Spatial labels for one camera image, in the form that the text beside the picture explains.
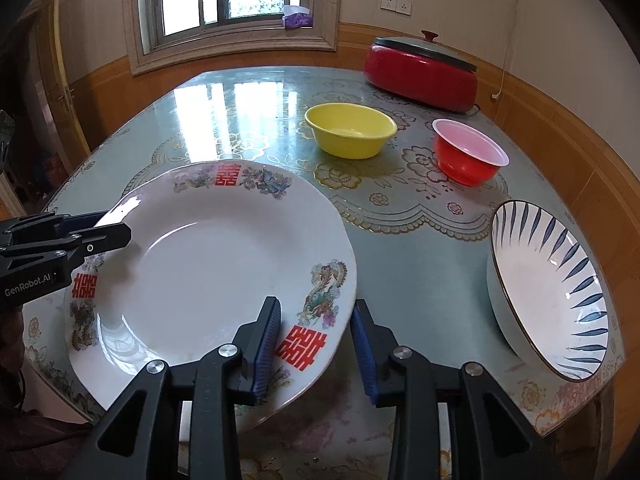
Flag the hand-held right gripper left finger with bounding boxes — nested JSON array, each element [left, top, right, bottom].
[[65, 296, 283, 480]]

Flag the purple tissue box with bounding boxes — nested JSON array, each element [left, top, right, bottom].
[[281, 4, 314, 29]]

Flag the grey pot lid red knob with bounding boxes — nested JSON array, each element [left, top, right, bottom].
[[375, 30, 478, 73]]

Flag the blue striped ceramic bowl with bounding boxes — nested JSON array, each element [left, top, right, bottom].
[[486, 200, 609, 383]]

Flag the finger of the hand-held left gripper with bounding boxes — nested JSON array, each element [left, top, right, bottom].
[[0, 223, 132, 272], [0, 210, 118, 243]]

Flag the white wall cable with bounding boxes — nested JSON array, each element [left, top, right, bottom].
[[491, 0, 531, 102]]

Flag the scalloped white plate red characters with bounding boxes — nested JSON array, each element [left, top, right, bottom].
[[63, 160, 358, 436]]

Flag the yellow plastic bowl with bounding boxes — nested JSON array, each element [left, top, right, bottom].
[[304, 102, 398, 160]]

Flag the red electric pot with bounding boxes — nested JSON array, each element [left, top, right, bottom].
[[363, 42, 479, 113]]

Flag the dark red cloth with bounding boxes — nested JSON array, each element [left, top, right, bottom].
[[0, 410, 96, 480]]

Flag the red plastic bowl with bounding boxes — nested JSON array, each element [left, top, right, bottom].
[[432, 119, 510, 187]]

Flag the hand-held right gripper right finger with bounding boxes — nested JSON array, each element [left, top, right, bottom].
[[350, 300, 561, 480]]

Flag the yellow wooden door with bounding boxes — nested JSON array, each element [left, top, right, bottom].
[[30, 0, 93, 161]]

